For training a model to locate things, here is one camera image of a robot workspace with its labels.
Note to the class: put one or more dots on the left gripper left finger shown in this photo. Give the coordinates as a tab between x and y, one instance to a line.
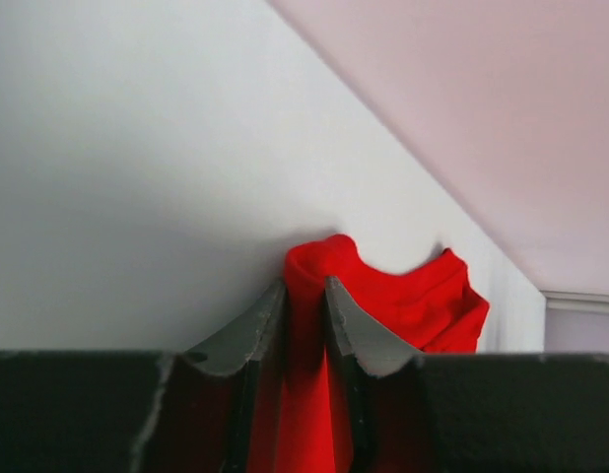
213	408

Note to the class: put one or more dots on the red t shirt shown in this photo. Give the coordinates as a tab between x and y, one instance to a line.
383	305

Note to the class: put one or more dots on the right aluminium corner post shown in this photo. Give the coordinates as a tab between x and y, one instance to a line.
577	302

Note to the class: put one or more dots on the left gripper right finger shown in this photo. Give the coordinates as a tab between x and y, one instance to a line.
516	412

